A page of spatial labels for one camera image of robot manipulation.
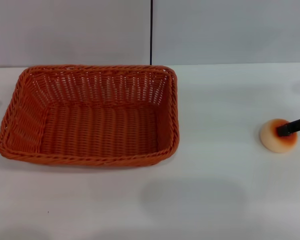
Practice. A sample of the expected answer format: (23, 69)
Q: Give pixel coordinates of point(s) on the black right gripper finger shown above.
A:
(292, 127)

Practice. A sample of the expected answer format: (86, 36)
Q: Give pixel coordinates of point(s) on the round toasted bread bun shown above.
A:
(270, 140)

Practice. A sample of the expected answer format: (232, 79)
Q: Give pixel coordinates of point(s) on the orange woven plastic basket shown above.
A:
(100, 130)

